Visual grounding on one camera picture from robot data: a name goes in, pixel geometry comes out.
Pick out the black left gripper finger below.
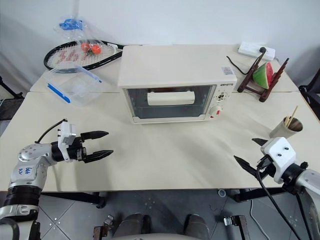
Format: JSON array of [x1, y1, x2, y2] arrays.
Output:
[[80, 130, 110, 141], [85, 149, 115, 164]]

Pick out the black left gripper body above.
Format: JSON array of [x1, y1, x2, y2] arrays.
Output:
[[66, 134, 88, 164]]

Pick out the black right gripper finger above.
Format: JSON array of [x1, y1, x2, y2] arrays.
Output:
[[251, 137, 268, 147], [233, 155, 259, 180]]

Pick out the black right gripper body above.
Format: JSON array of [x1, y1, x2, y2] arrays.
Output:
[[255, 155, 277, 180]]

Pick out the cream toaster oven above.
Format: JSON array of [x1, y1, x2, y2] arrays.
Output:
[[117, 45, 237, 125]]

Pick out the metal cup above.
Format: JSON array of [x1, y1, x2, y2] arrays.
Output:
[[269, 116, 304, 141]]

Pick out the black table foot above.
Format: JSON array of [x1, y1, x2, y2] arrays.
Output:
[[233, 187, 286, 203], [40, 190, 106, 209]]

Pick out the clear container with blue clips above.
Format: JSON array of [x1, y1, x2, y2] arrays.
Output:
[[42, 63, 113, 109]]

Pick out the dark wooden stand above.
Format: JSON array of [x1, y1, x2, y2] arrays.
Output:
[[236, 53, 291, 103]]

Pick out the watermelon slice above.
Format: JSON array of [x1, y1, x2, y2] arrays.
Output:
[[252, 62, 275, 90]]

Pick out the black chair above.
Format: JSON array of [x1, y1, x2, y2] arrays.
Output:
[[298, 71, 320, 107]]

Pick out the dark rounded robot shape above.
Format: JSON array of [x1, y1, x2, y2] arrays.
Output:
[[185, 213, 211, 240], [117, 212, 152, 240]]

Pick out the red tomatoes in bag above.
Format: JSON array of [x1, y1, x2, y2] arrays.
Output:
[[80, 42, 102, 56]]

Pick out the black stand at edge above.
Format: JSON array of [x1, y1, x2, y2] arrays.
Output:
[[0, 74, 25, 101]]

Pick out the black tennis racket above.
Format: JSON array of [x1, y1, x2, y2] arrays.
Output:
[[43, 40, 126, 74]]

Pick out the white power strip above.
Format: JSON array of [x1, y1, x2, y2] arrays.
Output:
[[237, 41, 277, 61]]

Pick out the clear plastic bag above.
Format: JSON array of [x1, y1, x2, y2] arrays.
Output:
[[52, 16, 107, 57]]

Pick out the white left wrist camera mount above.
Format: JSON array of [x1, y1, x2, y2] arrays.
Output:
[[56, 121, 77, 161]]

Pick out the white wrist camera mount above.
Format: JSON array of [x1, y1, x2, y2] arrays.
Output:
[[56, 121, 77, 161], [260, 136, 297, 184]]

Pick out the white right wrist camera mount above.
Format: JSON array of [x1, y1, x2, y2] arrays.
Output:
[[260, 136, 297, 184]]

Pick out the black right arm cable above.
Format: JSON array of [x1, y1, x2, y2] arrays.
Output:
[[256, 161, 309, 240]]

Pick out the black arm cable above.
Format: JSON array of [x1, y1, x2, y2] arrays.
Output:
[[34, 119, 69, 145], [256, 161, 309, 240]]

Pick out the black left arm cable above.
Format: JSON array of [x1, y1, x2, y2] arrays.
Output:
[[34, 119, 69, 145]]

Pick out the white floor cable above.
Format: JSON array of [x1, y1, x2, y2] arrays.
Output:
[[249, 199, 272, 235]]

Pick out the black power cord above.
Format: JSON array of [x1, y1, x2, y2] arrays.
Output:
[[225, 46, 267, 75]]

